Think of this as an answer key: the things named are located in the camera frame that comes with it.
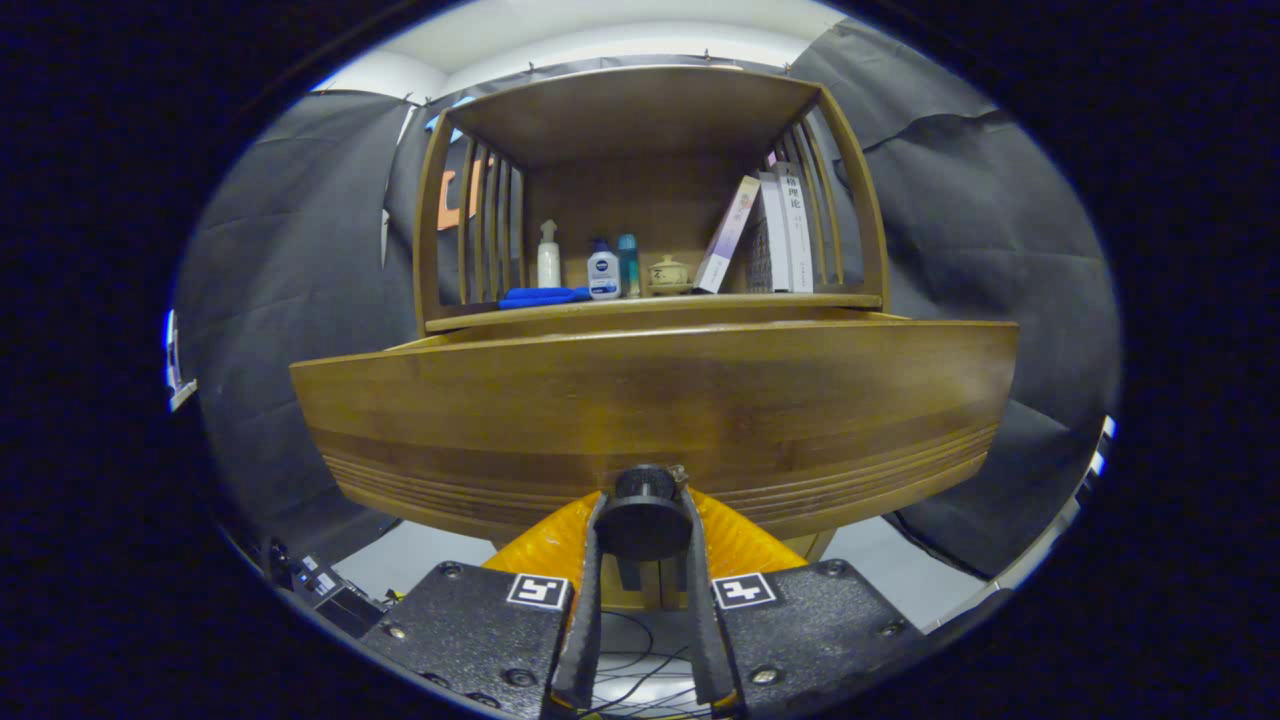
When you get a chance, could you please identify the blue cloth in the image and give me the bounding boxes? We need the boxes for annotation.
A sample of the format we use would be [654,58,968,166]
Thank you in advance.
[498,286,593,310]

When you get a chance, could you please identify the purple book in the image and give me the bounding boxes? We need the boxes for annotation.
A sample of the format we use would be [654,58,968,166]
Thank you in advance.
[693,175,762,295]

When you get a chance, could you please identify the white book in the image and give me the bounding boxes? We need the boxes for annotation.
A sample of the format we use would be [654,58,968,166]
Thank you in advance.
[775,160,816,294]

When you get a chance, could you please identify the cream lidded teacup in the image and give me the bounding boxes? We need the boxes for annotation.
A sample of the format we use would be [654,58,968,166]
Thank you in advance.
[647,255,692,296]

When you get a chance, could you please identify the wooden countertop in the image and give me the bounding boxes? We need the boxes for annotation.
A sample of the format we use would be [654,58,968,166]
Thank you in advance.
[425,293,884,331]

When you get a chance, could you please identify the black cables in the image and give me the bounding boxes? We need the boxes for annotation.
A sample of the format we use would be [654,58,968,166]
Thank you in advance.
[590,610,716,720]

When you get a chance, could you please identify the patterned cover book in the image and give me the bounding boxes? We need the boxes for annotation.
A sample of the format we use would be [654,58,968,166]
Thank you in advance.
[745,170,791,294]

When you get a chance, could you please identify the black drawer knob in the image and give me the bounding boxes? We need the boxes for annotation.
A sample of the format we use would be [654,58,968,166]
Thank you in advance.
[595,464,693,563]

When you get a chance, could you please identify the wooden cabinet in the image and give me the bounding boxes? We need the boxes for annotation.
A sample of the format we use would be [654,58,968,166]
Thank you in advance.
[412,65,891,613]

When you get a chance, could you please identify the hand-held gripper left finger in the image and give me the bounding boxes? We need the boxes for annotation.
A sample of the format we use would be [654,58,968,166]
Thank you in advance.
[360,490,609,720]

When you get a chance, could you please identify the white lotion bottle blue cap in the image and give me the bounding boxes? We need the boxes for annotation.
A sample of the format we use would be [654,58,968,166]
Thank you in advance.
[587,238,622,301]

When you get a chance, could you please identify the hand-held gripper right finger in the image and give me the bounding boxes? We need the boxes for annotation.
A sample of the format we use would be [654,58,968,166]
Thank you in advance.
[683,488,931,720]

